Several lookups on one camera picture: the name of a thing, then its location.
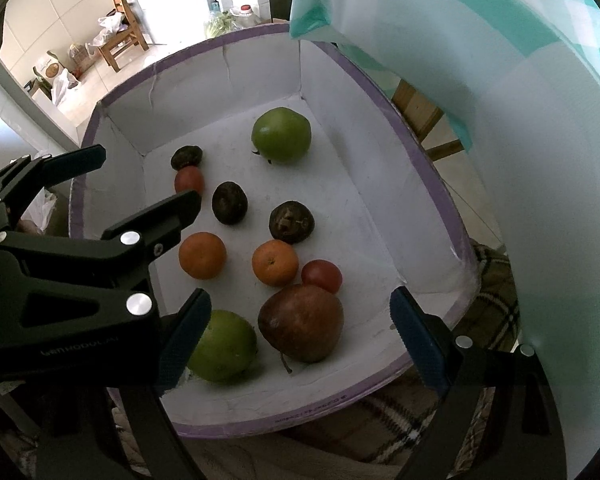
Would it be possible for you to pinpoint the orange tangerine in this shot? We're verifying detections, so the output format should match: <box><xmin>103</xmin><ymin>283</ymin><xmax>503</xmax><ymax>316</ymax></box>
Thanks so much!
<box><xmin>251</xmin><ymin>239</ymin><xmax>300</xmax><ymax>288</ymax></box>
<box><xmin>178</xmin><ymin>231</ymin><xmax>227</xmax><ymax>281</ymax></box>

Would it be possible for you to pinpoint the red apple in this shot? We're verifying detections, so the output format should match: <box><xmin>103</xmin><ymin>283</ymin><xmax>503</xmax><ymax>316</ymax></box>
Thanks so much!
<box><xmin>257</xmin><ymin>284</ymin><xmax>345</xmax><ymax>375</ymax></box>

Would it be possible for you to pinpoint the clear jug with red cap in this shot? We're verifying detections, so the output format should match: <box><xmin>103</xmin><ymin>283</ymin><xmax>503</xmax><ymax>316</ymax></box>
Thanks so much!
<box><xmin>229</xmin><ymin>4</ymin><xmax>263</xmax><ymax>31</ymax></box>

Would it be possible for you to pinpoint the white plastic bag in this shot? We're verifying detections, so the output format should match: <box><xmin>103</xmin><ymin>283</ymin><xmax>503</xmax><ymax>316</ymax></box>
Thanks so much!
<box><xmin>52</xmin><ymin>67</ymin><xmax>81</xmax><ymax>107</ymax></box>
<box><xmin>97</xmin><ymin>12</ymin><xmax>127</xmax><ymax>34</ymax></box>

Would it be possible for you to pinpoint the wooden chair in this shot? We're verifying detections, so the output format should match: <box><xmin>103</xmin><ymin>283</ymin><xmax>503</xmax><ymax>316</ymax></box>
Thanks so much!
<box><xmin>100</xmin><ymin>0</ymin><xmax>151</xmax><ymax>73</ymax></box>

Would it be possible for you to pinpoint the bag of green vegetables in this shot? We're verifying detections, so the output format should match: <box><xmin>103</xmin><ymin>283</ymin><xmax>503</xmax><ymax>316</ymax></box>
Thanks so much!
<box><xmin>205</xmin><ymin>2</ymin><xmax>238</xmax><ymax>40</ymax></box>

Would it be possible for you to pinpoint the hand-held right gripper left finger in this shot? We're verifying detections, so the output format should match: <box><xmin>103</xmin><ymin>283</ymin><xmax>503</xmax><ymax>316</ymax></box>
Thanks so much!
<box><xmin>36</xmin><ymin>287</ymin><xmax>213</xmax><ymax>480</ymax></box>

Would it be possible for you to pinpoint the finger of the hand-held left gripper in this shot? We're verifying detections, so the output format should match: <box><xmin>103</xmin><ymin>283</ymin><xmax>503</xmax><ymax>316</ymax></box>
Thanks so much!
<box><xmin>0</xmin><ymin>191</ymin><xmax>202</xmax><ymax>323</ymax></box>
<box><xmin>0</xmin><ymin>144</ymin><xmax>107</xmax><ymax>241</ymax></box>

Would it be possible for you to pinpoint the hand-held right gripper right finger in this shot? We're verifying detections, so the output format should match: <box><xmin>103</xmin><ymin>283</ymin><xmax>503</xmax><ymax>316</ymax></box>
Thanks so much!
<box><xmin>389</xmin><ymin>286</ymin><xmax>567</xmax><ymax>480</ymax></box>

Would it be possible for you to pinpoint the teal white checked tablecloth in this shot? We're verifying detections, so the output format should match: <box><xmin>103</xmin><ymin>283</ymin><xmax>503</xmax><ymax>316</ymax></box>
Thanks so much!
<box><xmin>289</xmin><ymin>0</ymin><xmax>600</xmax><ymax>480</ymax></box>

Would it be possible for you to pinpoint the dark brown round fruit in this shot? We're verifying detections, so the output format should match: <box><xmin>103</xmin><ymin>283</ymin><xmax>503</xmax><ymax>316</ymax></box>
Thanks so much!
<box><xmin>170</xmin><ymin>145</ymin><xmax>204</xmax><ymax>171</ymax></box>
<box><xmin>211</xmin><ymin>181</ymin><xmax>249</xmax><ymax>226</ymax></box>
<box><xmin>269</xmin><ymin>201</ymin><xmax>316</xmax><ymax>245</ymax></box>

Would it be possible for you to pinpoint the green apple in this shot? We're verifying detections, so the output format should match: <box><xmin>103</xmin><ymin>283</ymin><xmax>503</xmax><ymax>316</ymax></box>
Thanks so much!
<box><xmin>251</xmin><ymin>106</ymin><xmax>312</xmax><ymax>165</ymax></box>
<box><xmin>186</xmin><ymin>309</ymin><xmax>259</xmax><ymax>383</ymax></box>

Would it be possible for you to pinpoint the plaid blanket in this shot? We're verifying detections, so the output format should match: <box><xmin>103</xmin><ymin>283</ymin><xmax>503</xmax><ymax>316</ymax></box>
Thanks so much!
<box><xmin>180</xmin><ymin>240</ymin><xmax>523</xmax><ymax>480</ymax></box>

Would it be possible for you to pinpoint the red cherry tomato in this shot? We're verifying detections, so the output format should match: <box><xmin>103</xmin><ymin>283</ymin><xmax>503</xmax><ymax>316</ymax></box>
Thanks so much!
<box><xmin>301</xmin><ymin>259</ymin><xmax>343</xmax><ymax>295</ymax></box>
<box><xmin>174</xmin><ymin>166</ymin><xmax>205</xmax><ymax>196</ymax></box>

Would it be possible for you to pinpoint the wooden table frame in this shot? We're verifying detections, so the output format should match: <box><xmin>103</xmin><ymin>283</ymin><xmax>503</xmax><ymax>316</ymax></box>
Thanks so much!
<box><xmin>390</xmin><ymin>77</ymin><xmax>466</xmax><ymax>162</ymax></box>

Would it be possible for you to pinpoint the printed rice sack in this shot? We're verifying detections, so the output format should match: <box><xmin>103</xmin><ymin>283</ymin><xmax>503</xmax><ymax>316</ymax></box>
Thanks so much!
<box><xmin>32</xmin><ymin>50</ymin><xmax>63</xmax><ymax>86</ymax></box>

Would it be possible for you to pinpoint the white box with purple rim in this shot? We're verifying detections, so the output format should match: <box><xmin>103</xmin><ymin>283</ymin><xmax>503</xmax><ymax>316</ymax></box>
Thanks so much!
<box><xmin>67</xmin><ymin>22</ymin><xmax>481</xmax><ymax>441</ymax></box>

